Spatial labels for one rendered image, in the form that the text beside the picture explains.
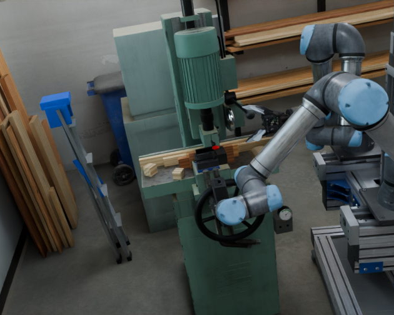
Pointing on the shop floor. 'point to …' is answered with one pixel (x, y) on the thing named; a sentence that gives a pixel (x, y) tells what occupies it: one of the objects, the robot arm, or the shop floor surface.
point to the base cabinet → (231, 269)
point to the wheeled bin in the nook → (112, 104)
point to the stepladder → (86, 170)
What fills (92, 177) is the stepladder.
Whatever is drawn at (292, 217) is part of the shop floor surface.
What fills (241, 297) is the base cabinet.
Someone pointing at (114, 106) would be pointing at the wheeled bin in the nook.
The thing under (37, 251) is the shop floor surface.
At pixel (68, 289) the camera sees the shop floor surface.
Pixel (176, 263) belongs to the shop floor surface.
